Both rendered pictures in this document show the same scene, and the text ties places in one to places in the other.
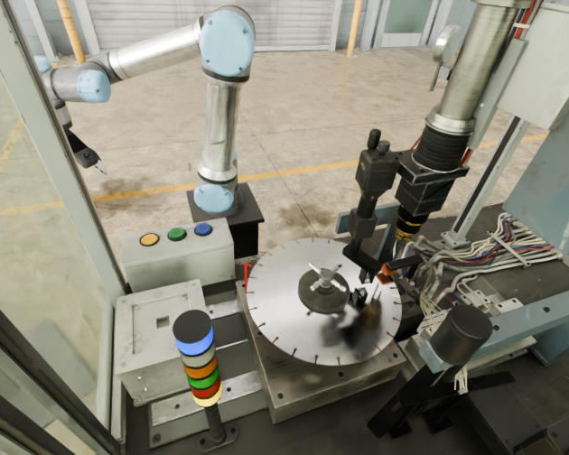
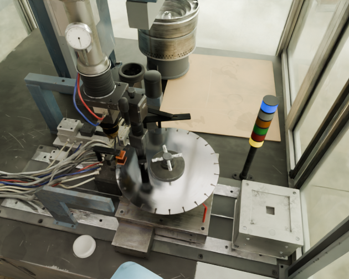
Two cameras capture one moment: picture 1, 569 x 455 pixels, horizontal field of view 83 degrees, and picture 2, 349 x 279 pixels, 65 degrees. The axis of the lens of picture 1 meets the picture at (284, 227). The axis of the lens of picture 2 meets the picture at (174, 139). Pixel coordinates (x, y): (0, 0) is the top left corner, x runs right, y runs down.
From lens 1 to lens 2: 0.88 m
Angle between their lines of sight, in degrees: 83
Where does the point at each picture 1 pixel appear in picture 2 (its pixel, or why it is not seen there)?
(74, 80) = not seen: outside the picture
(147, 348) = (280, 197)
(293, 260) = (169, 195)
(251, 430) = (226, 172)
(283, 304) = (197, 168)
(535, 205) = (105, 47)
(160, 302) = (271, 226)
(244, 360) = (216, 202)
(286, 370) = not seen: hidden behind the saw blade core
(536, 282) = not seen: outside the picture
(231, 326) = (215, 229)
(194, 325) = (270, 99)
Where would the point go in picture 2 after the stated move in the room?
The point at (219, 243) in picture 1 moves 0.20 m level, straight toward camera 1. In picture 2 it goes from (210, 266) to (226, 202)
